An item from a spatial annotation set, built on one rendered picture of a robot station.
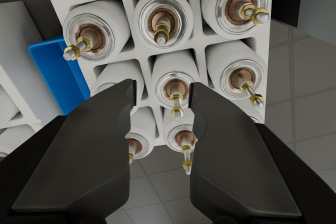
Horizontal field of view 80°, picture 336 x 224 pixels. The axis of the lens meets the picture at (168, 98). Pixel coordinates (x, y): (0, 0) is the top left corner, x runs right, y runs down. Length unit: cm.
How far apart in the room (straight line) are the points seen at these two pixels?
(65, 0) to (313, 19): 44
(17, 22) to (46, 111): 23
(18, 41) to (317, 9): 63
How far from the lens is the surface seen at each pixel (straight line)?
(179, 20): 33
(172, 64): 36
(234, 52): 38
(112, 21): 35
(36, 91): 61
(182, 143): 42
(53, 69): 62
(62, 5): 44
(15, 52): 60
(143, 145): 45
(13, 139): 61
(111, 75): 38
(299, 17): 49
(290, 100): 79
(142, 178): 95
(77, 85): 70
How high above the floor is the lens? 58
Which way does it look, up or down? 60 degrees down
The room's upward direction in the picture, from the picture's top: 180 degrees counter-clockwise
